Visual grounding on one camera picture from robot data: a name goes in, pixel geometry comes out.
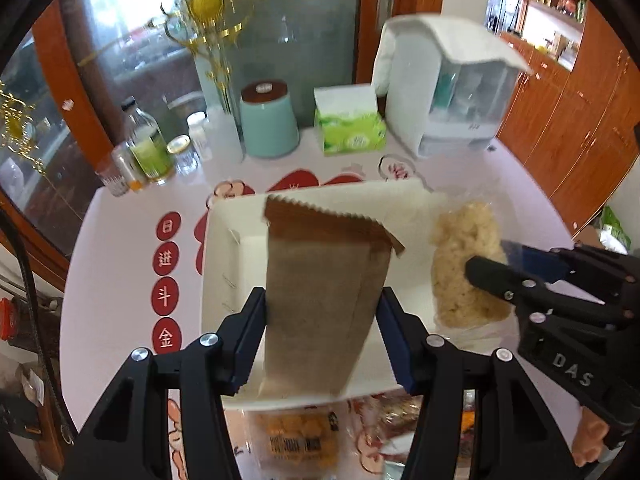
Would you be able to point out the small metal can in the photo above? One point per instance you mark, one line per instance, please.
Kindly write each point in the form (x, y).
(128, 167)

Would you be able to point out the wooden cabinet wall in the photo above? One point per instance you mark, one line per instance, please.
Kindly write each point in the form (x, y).
(571, 122)

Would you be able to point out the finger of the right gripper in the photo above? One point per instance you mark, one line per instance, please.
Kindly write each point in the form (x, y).
(524, 292)
(548, 265)

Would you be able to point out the small white pill bottle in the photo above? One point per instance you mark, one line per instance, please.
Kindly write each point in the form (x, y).
(197, 134)

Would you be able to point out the glass sliding door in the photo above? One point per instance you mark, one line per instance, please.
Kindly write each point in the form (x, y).
(66, 65)

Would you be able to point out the green tissue box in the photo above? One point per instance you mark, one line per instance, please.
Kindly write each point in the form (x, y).
(347, 119)

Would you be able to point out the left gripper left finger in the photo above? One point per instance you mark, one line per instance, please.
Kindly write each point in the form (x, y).
(126, 434)

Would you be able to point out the teal canister brown lid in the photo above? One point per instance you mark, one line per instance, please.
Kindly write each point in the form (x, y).
(268, 121)

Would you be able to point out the person right hand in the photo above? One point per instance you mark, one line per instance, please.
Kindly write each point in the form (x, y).
(588, 441)

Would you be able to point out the brown paper snack bag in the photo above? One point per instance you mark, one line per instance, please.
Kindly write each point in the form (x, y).
(325, 273)

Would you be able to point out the yellow crackers clear bag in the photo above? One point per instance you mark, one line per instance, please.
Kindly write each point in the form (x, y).
(300, 443)

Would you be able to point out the white medicine storage box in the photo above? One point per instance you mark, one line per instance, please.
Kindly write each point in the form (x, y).
(446, 81)

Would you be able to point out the glass bottle green label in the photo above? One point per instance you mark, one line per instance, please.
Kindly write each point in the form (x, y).
(147, 143)

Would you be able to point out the small glass jar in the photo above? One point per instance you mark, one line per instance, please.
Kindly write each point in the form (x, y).
(182, 153)

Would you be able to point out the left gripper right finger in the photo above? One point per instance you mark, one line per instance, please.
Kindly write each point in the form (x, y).
(515, 434)

